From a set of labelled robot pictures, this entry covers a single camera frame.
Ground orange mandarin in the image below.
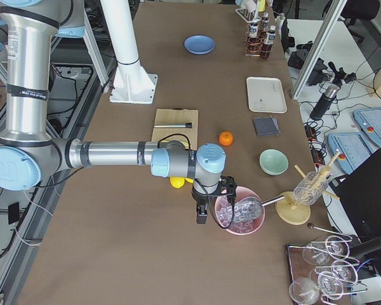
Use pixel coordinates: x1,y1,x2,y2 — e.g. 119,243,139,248
218,131,234,146

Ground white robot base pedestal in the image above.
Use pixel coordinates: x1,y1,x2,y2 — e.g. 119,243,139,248
101,0,157,105

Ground metal ice scoop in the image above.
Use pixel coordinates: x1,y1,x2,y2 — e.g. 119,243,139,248
232,195,284,223

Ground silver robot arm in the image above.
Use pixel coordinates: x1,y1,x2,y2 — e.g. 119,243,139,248
0,1,234,224

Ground clear textured glass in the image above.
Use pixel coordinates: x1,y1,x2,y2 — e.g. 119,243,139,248
293,172,328,206

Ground green bowl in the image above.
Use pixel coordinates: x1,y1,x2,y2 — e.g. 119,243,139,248
259,149,289,175

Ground steel muddler rod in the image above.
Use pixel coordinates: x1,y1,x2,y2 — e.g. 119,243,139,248
154,122,192,128

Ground dark bottle front row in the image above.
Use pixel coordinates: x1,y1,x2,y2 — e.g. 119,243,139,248
260,12,269,37

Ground blue plate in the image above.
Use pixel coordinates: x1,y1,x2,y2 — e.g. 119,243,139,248
184,35,215,55

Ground black camera cable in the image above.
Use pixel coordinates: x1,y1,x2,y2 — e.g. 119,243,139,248
193,177,236,229

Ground wooden cutting board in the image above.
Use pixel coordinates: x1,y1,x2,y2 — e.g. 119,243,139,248
151,109,199,149

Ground black thermos bottle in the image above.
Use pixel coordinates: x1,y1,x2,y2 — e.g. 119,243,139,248
309,85,340,121

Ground blue teach pendant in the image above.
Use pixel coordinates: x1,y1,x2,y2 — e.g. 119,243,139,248
352,107,381,147
327,132,374,174

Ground copper wire bottle rack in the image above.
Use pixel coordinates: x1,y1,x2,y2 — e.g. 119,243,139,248
244,18,276,58

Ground black monitor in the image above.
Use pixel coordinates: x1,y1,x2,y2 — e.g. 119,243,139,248
331,149,381,238

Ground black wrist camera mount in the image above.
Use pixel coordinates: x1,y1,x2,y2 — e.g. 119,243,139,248
212,175,237,205

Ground wine glass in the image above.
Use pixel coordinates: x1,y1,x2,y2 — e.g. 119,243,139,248
324,235,350,260
302,241,330,266
288,278,320,304
317,271,344,300

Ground cream serving tray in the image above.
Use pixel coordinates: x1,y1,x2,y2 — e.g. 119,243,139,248
246,76,287,114

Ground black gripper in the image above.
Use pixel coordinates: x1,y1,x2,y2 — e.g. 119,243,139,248
191,187,210,224

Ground grey folded cloth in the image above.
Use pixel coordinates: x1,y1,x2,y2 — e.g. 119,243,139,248
253,116,281,137

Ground clear acrylic ice cubes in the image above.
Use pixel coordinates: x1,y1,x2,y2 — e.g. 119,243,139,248
216,197,263,231

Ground wooden cup drying stand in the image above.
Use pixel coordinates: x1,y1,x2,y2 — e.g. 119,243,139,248
275,151,340,225

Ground dark bottle white label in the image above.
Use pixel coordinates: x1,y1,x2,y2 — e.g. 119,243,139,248
246,19,260,53

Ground pink bowl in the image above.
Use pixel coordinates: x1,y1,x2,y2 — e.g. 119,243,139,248
213,186,266,236

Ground dark bottle white cap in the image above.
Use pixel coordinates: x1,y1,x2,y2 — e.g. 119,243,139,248
260,25,276,58

